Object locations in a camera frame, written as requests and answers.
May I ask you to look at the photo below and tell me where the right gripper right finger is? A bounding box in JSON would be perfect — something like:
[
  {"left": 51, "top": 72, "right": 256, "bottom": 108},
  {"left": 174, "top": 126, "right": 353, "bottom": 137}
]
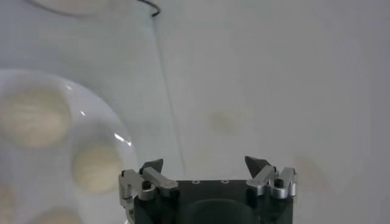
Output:
[{"left": 244, "top": 156, "right": 298, "bottom": 200}]

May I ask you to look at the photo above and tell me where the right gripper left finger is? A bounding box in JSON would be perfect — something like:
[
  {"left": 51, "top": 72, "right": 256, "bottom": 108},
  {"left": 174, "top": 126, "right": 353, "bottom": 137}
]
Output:
[{"left": 118, "top": 158, "right": 180, "bottom": 211}]

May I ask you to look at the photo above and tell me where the white steamed baozi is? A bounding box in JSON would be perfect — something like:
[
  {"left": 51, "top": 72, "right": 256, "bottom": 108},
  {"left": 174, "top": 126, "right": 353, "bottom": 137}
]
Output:
[
  {"left": 0, "top": 182, "right": 16, "bottom": 224},
  {"left": 32, "top": 208, "right": 85, "bottom": 224},
  {"left": 0, "top": 88, "right": 73, "bottom": 150},
  {"left": 71, "top": 142, "right": 126, "bottom": 195}
]

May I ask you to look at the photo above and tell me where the white round plate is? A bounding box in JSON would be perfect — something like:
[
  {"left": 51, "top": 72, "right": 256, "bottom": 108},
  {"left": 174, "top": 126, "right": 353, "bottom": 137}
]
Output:
[{"left": 0, "top": 68, "right": 140, "bottom": 224}]

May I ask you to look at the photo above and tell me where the black cable with adapter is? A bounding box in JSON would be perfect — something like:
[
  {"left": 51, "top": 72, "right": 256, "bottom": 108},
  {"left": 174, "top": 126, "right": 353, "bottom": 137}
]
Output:
[{"left": 135, "top": 0, "right": 161, "bottom": 18}]

